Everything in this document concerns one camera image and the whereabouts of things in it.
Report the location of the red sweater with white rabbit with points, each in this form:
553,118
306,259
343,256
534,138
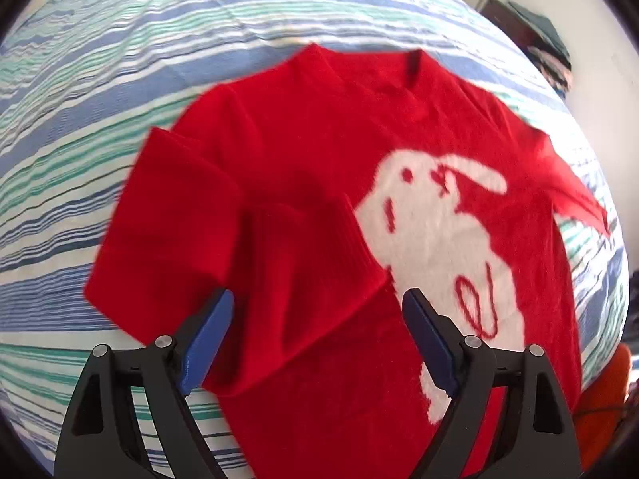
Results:
349,239

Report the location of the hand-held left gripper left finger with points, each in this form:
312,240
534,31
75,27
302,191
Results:
209,342

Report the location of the orange cloth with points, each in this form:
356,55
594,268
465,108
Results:
601,409

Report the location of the pile of folded clothes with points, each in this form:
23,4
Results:
546,50

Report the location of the blue green striped bed sheet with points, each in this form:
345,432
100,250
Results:
150,85

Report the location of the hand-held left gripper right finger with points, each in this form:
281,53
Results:
430,342

